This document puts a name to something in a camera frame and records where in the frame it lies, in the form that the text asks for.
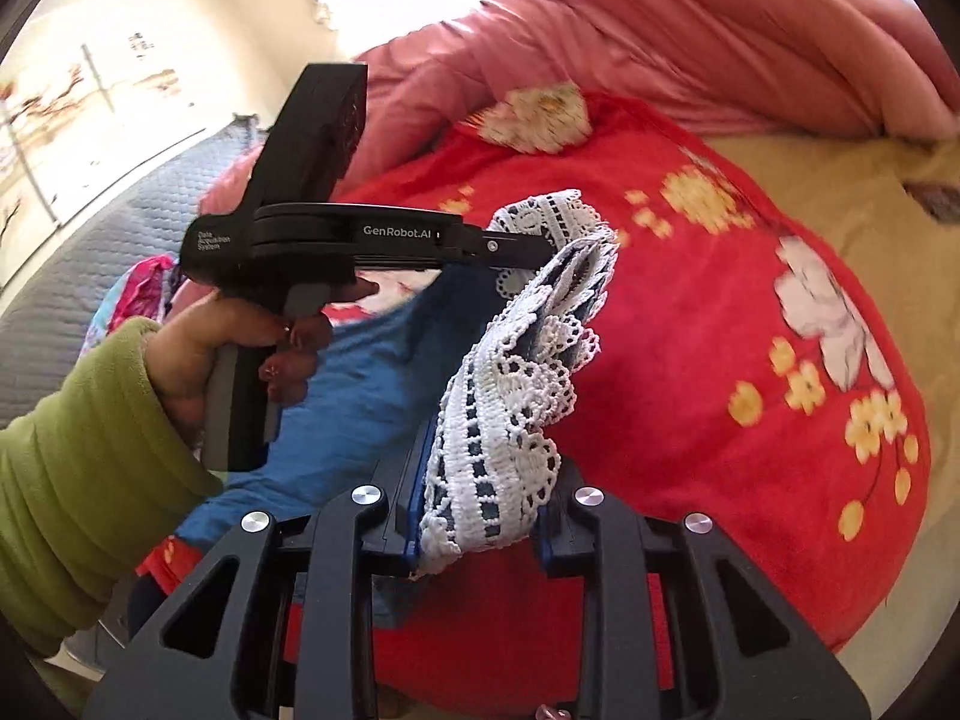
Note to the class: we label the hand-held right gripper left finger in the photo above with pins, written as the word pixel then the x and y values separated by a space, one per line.
pixel 415 517

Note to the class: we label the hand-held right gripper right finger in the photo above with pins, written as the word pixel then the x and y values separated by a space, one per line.
pixel 551 540

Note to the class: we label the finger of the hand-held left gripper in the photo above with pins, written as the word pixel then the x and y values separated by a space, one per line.
pixel 510 251

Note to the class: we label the blue denim pants lace trim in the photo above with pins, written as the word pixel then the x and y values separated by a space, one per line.
pixel 352 397

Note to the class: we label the person's left forearm green sleeve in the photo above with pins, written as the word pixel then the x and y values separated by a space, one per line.
pixel 75 480

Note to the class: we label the person's left hand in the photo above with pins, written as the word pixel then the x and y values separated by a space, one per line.
pixel 225 330

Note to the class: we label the grey quilted headboard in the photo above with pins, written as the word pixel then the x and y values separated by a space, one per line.
pixel 105 247

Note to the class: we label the red floral blanket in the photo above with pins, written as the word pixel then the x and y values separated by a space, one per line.
pixel 712 360

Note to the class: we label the salmon pink quilt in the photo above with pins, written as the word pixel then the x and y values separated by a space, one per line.
pixel 637 37

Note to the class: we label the beige bed sheet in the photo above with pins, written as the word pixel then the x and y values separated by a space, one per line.
pixel 862 187

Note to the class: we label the wall painting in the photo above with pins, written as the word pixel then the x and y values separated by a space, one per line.
pixel 75 112

